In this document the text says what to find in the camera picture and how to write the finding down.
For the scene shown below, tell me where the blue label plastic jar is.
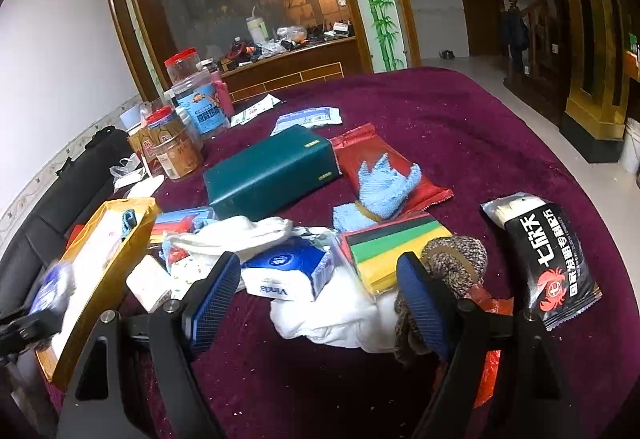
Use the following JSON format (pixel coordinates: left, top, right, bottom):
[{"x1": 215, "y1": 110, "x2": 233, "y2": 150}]
[{"x1": 172, "y1": 74, "x2": 231, "y2": 140}]

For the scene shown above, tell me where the white cloth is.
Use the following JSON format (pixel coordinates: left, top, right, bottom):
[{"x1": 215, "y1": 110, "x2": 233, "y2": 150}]
[{"x1": 270, "y1": 264, "x2": 416, "y2": 352}]

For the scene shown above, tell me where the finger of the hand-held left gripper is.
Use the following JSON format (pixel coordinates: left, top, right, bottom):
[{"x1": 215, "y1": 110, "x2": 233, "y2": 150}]
[{"x1": 0, "y1": 308, "x2": 68, "y2": 345}]

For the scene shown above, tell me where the striped green yellow sponge pack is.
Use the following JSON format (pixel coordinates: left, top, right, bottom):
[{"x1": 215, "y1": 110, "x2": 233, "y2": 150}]
[{"x1": 340, "y1": 211, "x2": 453, "y2": 297}]

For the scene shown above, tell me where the pastel striped cloth pack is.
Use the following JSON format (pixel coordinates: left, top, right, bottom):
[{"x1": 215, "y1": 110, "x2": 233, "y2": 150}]
[{"x1": 150, "y1": 206, "x2": 216, "y2": 240}]

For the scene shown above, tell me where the clear jar with red lid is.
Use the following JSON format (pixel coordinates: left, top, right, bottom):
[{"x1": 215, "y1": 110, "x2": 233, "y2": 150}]
[{"x1": 165, "y1": 48, "x2": 221, "y2": 87}]

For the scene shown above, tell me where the red foil packet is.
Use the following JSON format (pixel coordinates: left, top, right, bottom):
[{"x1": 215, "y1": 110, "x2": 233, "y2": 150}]
[{"x1": 330, "y1": 123, "x2": 453, "y2": 220}]

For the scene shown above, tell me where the clear plastic jar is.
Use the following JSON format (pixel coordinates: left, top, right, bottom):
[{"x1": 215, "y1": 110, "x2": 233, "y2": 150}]
[{"x1": 145, "y1": 108, "x2": 206, "y2": 182}]

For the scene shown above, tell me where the dark green box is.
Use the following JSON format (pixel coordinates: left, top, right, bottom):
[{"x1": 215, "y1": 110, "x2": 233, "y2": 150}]
[{"x1": 202, "y1": 125, "x2": 343, "y2": 222}]

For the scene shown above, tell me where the dark wooden door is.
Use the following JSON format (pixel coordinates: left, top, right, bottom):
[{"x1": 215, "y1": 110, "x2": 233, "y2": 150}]
[{"x1": 452, "y1": 0, "x2": 507, "y2": 57}]

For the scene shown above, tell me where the white cup with straw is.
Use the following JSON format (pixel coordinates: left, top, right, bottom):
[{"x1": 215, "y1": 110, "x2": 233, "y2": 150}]
[{"x1": 245, "y1": 6, "x2": 269, "y2": 46}]

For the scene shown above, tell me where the wooden stair railing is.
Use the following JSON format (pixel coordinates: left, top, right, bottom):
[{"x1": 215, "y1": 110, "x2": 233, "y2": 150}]
[{"x1": 502, "y1": 0, "x2": 572, "y2": 122}]

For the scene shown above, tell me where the yellow-rimmed tray with cloth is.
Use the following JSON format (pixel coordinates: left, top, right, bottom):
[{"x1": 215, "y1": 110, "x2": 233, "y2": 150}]
[{"x1": 35, "y1": 198, "x2": 161, "y2": 392}]

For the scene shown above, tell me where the clear plastic bag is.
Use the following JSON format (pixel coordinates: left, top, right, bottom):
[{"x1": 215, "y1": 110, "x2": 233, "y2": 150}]
[{"x1": 110, "y1": 154, "x2": 166, "y2": 192}]

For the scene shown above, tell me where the wooden counter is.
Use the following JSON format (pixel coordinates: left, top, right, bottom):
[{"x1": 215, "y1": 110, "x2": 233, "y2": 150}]
[{"x1": 220, "y1": 36, "x2": 373, "y2": 102}]

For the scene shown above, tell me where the black leather chair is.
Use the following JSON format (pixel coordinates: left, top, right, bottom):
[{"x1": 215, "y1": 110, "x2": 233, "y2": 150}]
[{"x1": 0, "y1": 126, "x2": 133, "y2": 315}]

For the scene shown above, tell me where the white bucket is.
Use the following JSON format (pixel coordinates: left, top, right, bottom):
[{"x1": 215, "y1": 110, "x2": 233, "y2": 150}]
[{"x1": 619, "y1": 119, "x2": 640, "y2": 174}]

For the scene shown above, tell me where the white rectangular sponge block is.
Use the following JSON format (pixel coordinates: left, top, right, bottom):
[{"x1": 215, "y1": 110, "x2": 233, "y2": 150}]
[{"x1": 125, "y1": 255, "x2": 173, "y2": 312}]

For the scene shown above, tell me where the white blue wipes packet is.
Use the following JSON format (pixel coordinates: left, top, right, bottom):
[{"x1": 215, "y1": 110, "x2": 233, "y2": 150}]
[{"x1": 270, "y1": 105, "x2": 343, "y2": 137}]

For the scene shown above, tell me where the orange plastic bag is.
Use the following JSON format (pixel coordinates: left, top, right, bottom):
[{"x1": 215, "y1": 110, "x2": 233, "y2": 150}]
[{"x1": 470, "y1": 289, "x2": 516, "y2": 407}]

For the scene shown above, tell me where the pink bottle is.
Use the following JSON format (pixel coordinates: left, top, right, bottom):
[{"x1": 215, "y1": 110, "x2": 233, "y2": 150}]
[{"x1": 210, "y1": 71, "x2": 236, "y2": 117}]

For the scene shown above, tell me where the blue white soft packet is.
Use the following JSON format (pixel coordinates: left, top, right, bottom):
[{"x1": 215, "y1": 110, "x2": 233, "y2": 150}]
[{"x1": 30, "y1": 261, "x2": 76, "y2": 315}]

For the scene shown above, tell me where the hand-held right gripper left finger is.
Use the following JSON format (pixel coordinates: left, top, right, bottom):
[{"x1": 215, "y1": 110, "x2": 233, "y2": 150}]
[{"x1": 57, "y1": 251, "x2": 242, "y2": 439}]

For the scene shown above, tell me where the black snack packet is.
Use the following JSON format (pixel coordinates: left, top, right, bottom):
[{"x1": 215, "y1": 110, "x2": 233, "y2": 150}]
[{"x1": 480, "y1": 191, "x2": 603, "y2": 331}]

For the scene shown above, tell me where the blue tissue pack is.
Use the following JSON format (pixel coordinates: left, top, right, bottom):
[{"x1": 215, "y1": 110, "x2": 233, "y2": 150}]
[{"x1": 241, "y1": 239, "x2": 335, "y2": 302}]

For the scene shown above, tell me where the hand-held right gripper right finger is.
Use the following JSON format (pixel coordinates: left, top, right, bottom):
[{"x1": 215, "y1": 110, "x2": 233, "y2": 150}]
[{"x1": 396, "y1": 251, "x2": 586, "y2": 439}]

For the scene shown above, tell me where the white sock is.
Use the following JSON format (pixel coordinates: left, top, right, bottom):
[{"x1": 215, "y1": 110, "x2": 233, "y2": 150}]
[{"x1": 165, "y1": 215, "x2": 293, "y2": 265}]

